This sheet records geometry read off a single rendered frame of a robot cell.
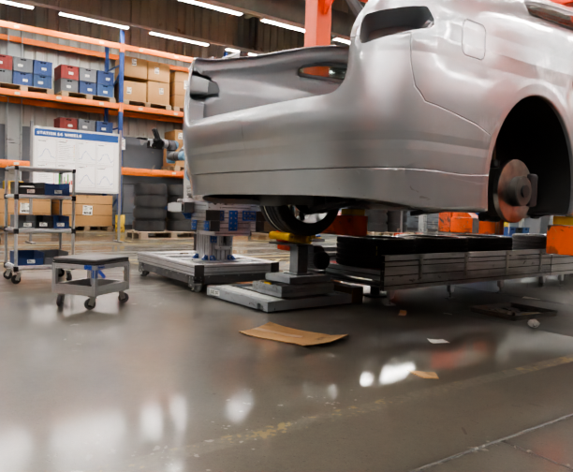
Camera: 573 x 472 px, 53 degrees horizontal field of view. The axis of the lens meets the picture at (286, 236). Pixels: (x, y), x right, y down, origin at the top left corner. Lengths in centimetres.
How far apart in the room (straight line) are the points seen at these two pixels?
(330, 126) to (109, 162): 819
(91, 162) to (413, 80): 837
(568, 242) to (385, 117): 151
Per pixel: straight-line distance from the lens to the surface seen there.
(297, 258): 429
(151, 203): 1155
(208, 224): 486
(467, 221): 615
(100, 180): 1034
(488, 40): 278
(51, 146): 1016
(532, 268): 611
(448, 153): 250
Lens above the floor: 74
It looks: 3 degrees down
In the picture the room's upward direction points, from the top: 2 degrees clockwise
